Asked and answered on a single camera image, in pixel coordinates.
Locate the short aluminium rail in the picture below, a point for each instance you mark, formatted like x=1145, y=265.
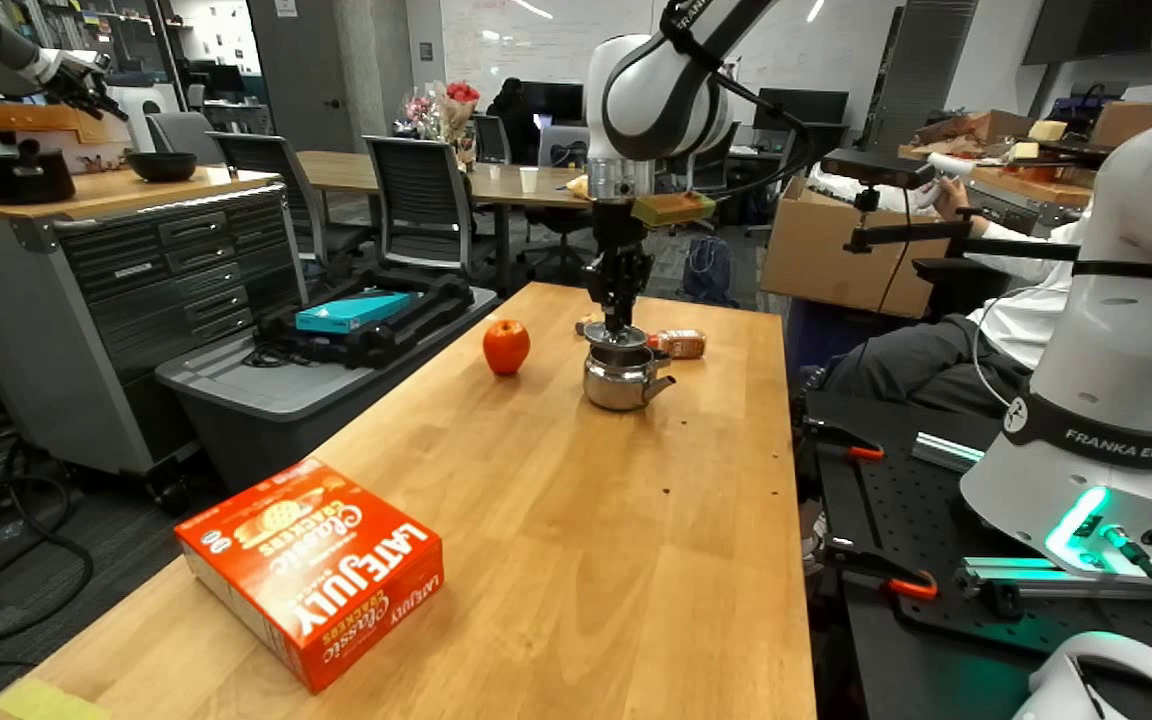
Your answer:
x=957, y=450

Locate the grey plastic storage tote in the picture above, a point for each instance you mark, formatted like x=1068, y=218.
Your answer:
x=282, y=402

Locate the black pot with lid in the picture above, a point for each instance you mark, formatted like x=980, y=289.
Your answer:
x=21, y=173

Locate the blue backpack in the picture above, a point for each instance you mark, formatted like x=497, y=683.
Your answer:
x=707, y=270

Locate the grey background robot arm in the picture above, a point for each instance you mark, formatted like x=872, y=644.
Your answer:
x=17, y=50

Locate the white VR headset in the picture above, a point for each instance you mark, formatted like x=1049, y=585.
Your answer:
x=1111, y=683

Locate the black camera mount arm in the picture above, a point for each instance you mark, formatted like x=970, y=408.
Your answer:
x=960, y=243

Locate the wooden office table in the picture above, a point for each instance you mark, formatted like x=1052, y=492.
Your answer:
x=510, y=181

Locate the grey drawer cabinet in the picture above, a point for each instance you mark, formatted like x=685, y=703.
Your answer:
x=99, y=292

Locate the black orange bar clamp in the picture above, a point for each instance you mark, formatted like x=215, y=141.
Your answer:
x=887, y=568
x=847, y=440

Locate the silver teapot lid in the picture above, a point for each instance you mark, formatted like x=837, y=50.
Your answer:
x=619, y=343

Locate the yellow sponge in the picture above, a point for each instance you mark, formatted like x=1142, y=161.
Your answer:
x=32, y=703

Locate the black computer monitor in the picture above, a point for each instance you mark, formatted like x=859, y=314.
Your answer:
x=809, y=107
x=552, y=100

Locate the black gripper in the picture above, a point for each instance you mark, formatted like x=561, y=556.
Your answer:
x=619, y=243

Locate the toy bread roll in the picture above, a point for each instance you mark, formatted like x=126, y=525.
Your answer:
x=683, y=345

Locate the orange toy fruit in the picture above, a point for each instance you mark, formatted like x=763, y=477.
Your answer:
x=504, y=349

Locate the silver metal teapot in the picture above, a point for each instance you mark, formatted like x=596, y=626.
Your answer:
x=621, y=384

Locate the black bowl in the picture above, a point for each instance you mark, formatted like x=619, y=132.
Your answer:
x=161, y=167

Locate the orange cracker box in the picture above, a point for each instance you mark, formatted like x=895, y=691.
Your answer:
x=318, y=567

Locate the flower bouquet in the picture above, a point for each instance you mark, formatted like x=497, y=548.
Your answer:
x=443, y=107

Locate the grey mesh office chair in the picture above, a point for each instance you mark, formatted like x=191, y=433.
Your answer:
x=271, y=167
x=417, y=201

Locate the yellow bag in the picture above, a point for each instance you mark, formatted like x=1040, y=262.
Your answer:
x=579, y=187

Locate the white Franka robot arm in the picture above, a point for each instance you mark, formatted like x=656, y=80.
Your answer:
x=1131, y=332

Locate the teal case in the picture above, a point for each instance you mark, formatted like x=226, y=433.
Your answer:
x=355, y=314

